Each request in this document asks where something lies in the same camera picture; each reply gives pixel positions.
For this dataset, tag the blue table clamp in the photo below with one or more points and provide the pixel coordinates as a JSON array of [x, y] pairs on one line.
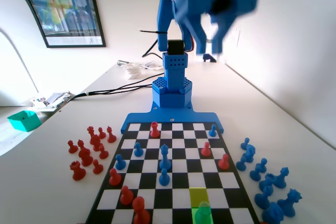
[[209, 58]]

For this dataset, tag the red chess knight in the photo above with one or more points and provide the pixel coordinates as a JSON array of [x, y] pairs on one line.
[[85, 157], [95, 142]]

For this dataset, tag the black zip tie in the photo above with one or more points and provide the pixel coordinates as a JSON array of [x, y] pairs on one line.
[[149, 31]]

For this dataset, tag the teal plastic box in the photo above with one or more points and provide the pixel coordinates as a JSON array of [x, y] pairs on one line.
[[25, 121]]

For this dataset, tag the red queen chess piece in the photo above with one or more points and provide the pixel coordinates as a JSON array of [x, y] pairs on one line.
[[91, 131]]

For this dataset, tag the white arched panel black edge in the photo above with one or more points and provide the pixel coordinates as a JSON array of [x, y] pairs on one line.
[[21, 30]]

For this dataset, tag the black framed wall poster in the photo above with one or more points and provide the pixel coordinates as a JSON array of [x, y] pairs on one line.
[[71, 9]]

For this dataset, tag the white stacked object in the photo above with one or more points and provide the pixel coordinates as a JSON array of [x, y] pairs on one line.
[[132, 72]]

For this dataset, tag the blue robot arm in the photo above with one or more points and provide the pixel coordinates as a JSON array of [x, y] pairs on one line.
[[173, 77]]

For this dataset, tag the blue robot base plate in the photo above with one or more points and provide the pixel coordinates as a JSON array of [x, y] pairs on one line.
[[141, 119]]

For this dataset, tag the pile of papers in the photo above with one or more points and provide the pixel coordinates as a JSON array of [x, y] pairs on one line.
[[50, 100]]

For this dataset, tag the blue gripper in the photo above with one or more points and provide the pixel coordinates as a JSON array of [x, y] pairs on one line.
[[210, 33]]

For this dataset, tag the tall blue piece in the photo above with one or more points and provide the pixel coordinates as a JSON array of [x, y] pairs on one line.
[[164, 158]]

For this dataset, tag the black white chessboard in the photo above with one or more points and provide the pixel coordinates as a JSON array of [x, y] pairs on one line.
[[178, 153]]

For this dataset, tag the red chess bishop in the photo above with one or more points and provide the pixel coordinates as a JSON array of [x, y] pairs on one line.
[[111, 136]]

